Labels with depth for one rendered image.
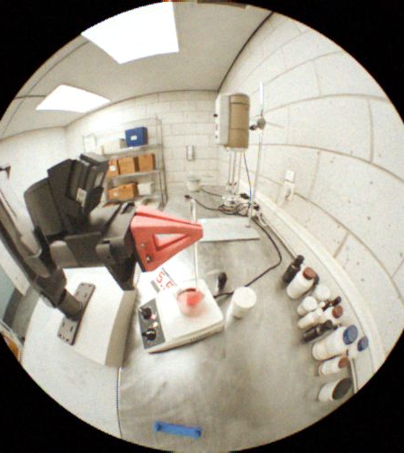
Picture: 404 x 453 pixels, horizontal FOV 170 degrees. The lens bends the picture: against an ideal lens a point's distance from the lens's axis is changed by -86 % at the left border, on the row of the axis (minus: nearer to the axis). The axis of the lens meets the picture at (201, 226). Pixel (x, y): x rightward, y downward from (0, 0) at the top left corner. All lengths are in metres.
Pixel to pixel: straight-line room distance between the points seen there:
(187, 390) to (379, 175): 0.70
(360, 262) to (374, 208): 0.17
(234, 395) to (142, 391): 0.20
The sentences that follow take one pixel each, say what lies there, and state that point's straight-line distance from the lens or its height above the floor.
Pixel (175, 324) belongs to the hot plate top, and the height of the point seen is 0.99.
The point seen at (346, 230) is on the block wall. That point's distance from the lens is 0.54.
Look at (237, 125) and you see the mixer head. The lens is 0.54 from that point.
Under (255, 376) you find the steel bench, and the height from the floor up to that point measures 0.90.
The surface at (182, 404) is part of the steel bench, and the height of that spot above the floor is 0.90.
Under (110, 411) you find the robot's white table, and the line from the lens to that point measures 0.48.
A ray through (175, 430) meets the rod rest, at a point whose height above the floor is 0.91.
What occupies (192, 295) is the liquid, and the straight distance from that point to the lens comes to 0.29.
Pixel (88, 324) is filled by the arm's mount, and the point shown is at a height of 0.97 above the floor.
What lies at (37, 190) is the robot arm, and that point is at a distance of 0.18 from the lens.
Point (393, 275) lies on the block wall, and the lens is 0.50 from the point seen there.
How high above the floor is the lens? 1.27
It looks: 33 degrees down
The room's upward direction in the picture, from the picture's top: straight up
